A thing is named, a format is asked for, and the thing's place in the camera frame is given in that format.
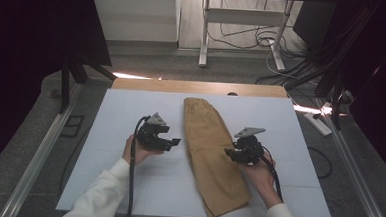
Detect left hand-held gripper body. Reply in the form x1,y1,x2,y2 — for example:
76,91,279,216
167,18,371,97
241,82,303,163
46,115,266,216
135,111,174,151

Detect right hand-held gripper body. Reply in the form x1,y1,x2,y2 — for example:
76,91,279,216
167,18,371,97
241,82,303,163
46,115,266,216
231,126,267,166

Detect tan pants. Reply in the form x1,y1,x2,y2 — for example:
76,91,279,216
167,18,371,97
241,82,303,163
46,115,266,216
177,96,258,217

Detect person's left hand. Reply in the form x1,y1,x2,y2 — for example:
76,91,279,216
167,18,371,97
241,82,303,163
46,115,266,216
121,133,165,168

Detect person's right hand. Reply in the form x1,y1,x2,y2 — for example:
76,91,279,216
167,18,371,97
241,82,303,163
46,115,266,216
240,150,280,194

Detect white table cover board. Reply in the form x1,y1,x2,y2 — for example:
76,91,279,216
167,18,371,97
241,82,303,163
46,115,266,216
54,86,341,217

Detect wooden table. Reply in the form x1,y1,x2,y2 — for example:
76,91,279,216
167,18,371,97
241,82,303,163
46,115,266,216
110,76,290,100

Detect white power strip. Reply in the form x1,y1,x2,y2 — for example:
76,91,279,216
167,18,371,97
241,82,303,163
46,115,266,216
302,111,334,137

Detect black metal stand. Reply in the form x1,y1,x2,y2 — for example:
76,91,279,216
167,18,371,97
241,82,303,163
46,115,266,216
59,53,118,117
313,68,347,130

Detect white metal stand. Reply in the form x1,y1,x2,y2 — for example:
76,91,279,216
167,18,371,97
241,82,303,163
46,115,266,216
197,0,296,74

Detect white cabinet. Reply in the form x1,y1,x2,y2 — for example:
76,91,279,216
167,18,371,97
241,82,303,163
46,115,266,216
88,0,182,46

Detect dark curtain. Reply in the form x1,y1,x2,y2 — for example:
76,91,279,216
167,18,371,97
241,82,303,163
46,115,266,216
323,0,386,185
0,0,116,188

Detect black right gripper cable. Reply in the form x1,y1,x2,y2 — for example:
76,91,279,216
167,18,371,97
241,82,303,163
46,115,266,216
257,145,287,203

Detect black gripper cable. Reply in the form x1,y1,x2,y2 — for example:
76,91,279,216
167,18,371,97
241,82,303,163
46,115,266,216
125,114,152,217
257,145,287,203

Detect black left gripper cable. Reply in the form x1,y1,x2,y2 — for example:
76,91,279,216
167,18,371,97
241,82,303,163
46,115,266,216
125,114,152,217

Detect black floor frame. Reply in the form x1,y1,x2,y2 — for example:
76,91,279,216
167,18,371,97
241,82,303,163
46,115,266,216
59,114,86,139

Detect black looped floor cable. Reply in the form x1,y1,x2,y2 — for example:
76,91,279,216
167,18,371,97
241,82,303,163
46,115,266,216
306,146,334,180

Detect tangle of black floor cables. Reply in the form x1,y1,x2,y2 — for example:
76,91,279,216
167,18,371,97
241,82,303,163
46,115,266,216
204,22,323,91

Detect aluminium floor rail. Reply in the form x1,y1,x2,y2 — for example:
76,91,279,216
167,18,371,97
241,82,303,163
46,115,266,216
0,78,85,217
308,96,386,217

